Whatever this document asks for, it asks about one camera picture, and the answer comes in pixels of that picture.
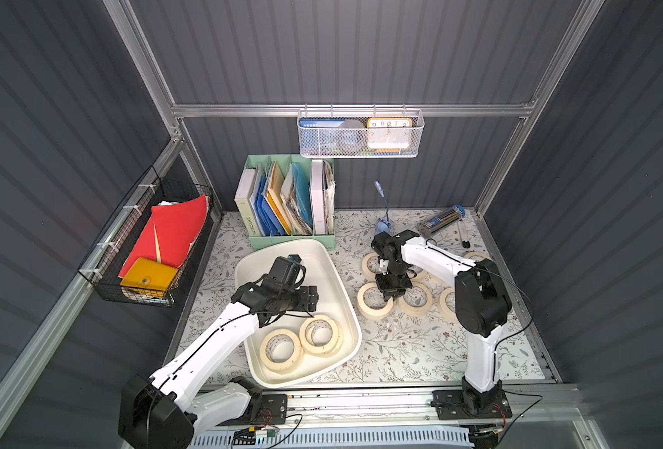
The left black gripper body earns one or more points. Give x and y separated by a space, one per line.
301 297

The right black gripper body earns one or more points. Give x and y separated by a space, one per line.
393 276

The masking tape roll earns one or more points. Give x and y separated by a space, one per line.
417 274
281 351
371 303
370 266
416 301
476 256
321 336
445 302

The white plastic storage tray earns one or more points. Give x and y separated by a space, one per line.
333 302

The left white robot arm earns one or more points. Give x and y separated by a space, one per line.
167 409

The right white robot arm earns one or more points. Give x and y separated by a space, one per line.
482 303

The grey tape roll in basket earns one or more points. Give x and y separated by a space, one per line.
351 136

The blue box in basket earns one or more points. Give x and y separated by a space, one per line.
319 136

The blue folder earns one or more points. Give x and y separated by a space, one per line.
266 216

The clear pencil jar blue lid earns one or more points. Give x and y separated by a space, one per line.
435 223

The white binder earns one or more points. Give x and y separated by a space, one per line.
317 197

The orange folder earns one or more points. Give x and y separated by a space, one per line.
274 183

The cream workspace book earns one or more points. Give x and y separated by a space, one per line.
243 201

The red folder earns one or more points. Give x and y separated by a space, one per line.
169 234

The yellow wallet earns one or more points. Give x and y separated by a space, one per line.
147 280

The yellow white clock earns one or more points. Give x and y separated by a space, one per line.
389 134

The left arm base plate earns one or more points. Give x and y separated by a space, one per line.
264 409

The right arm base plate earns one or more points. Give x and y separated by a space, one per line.
468 404

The black wire side basket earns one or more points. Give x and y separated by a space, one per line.
102 268

